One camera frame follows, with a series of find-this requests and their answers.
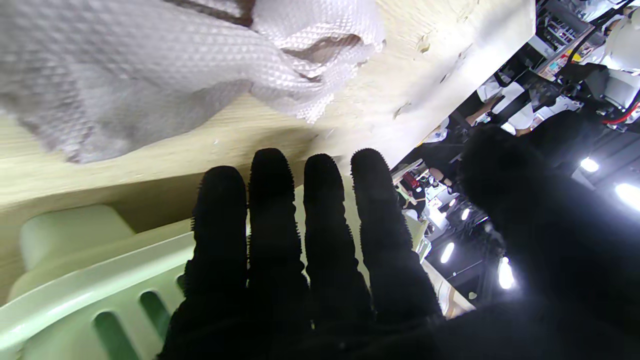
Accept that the pale green cutlery holder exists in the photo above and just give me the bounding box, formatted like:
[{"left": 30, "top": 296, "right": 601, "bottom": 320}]
[{"left": 7, "top": 204, "right": 138, "bottom": 301}]

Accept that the pale green plastic dish rack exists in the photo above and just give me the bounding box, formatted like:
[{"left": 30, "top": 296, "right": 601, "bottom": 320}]
[{"left": 0, "top": 175, "right": 433, "bottom": 360}]

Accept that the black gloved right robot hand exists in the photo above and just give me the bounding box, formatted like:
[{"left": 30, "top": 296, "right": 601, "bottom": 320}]
[{"left": 159, "top": 110, "right": 640, "bottom": 360}]

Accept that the red and black left cable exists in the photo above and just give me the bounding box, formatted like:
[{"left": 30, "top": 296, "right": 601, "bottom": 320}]
[{"left": 602, "top": 100, "right": 640, "bottom": 126}]

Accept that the beige wiping cloth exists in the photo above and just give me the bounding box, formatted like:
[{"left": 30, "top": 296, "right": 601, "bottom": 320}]
[{"left": 0, "top": 0, "right": 387, "bottom": 165}]

